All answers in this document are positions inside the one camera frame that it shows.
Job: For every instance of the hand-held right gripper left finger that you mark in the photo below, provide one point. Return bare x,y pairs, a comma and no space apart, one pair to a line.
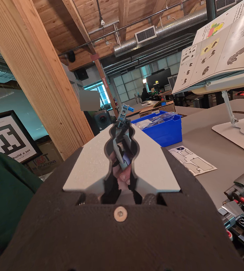
88,165

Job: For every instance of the person's left hand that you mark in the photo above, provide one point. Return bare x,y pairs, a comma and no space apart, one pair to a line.
124,177

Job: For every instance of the large black monitor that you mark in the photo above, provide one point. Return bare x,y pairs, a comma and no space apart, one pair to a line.
158,79

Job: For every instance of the brown cardboard box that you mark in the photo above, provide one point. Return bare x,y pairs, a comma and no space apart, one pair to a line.
147,113

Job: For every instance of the white book stand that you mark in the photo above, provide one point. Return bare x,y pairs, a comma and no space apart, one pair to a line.
240,135

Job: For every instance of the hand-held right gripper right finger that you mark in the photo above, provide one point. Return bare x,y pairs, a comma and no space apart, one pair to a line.
155,165

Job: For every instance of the red post sign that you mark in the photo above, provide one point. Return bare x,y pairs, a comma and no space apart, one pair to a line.
105,83

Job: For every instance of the person's left forearm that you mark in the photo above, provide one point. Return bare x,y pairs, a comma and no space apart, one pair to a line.
5,211

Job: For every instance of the printed cardboard moving box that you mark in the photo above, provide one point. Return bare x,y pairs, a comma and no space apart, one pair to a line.
48,156

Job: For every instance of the white sticker sheet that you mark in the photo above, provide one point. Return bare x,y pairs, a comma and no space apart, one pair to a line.
189,161

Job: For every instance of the black wall speaker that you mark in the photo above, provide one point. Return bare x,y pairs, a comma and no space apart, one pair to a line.
81,74

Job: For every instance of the black action camera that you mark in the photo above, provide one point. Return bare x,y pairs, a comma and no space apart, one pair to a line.
102,119

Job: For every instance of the silver ventilation duct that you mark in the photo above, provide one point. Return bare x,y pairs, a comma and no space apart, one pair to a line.
177,25

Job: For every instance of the clear plastic bags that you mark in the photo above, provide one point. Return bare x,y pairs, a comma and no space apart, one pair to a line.
155,120

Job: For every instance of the lego technic car model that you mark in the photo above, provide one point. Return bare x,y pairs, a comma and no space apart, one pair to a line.
240,211

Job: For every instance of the small lego technic piece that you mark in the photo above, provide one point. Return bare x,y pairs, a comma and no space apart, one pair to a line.
123,114

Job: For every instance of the white vent grille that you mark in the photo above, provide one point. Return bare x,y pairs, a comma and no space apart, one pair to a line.
145,34

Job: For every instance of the black spotlight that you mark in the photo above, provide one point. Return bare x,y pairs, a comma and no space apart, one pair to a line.
71,56

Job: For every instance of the wooden post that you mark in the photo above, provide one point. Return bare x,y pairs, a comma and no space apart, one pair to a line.
102,74
29,63

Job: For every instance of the red fire extinguisher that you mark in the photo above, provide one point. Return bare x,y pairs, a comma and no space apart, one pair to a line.
115,103

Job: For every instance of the blue plastic bin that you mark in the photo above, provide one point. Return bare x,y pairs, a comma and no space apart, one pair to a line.
166,133

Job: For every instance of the white hanging bulb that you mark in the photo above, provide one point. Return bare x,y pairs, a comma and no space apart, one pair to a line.
102,22

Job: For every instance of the open lego instruction booklet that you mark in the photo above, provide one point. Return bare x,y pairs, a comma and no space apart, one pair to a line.
219,53

